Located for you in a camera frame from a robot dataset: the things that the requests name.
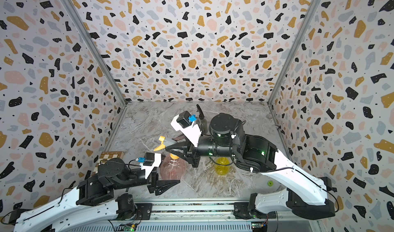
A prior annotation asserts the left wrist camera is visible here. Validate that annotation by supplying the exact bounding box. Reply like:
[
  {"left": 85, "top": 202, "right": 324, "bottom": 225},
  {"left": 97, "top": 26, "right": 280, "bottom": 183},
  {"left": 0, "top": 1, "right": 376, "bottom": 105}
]
[{"left": 136, "top": 153, "right": 162, "bottom": 179}]

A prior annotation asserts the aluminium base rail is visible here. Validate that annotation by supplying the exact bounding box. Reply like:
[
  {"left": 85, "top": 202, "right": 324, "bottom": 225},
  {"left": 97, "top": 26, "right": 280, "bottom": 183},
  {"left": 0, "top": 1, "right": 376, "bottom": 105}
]
[{"left": 53, "top": 198, "right": 326, "bottom": 232}]

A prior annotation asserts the wooden chessboard box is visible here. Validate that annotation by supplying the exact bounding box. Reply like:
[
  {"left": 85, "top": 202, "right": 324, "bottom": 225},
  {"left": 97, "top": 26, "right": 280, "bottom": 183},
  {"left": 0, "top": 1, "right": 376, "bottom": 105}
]
[{"left": 92, "top": 151, "right": 125, "bottom": 175}]

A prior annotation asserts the yellow spray bottle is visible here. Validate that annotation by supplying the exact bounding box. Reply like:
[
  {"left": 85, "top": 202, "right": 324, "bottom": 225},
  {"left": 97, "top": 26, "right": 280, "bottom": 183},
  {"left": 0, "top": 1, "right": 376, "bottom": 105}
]
[{"left": 214, "top": 157, "right": 233, "bottom": 176}]

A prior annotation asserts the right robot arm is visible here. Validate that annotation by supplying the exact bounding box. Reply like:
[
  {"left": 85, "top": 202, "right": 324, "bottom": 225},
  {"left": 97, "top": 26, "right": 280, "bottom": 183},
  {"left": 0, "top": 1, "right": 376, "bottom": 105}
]
[{"left": 165, "top": 111, "right": 337, "bottom": 220}]

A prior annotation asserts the orange grey spray nozzle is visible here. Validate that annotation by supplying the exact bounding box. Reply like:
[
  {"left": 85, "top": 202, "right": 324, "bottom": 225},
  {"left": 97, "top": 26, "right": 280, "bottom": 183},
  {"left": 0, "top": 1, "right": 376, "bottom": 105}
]
[{"left": 153, "top": 136, "right": 179, "bottom": 160}]

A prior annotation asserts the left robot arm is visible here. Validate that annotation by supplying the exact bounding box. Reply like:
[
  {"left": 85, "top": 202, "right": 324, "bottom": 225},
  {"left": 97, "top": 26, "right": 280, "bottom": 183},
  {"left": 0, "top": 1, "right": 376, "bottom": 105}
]
[{"left": 8, "top": 154, "right": 180, "bottom": 232}]

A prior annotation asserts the black spray nozzle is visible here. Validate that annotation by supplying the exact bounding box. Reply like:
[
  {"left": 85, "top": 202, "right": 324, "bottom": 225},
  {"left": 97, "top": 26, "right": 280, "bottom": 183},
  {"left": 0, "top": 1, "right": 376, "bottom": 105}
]
[{"left": 196, "top": 104, "right": 205, "bottom": 120}]

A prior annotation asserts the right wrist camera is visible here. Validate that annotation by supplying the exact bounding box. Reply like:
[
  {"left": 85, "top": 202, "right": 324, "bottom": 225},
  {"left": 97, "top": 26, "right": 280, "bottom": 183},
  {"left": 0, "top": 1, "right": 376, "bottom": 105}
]
[{"left": 171, "top": 111, "right": 202, "bottom": 147}]

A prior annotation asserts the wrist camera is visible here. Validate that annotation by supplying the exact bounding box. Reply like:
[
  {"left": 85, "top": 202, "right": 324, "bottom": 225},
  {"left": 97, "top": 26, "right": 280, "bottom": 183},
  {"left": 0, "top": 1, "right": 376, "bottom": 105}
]
[
  {"left": 136, "top": 153, "right": 162, "bottom": 179},
  {"left": 171, "top": 111, "right": 202, "bottom": 147}
]

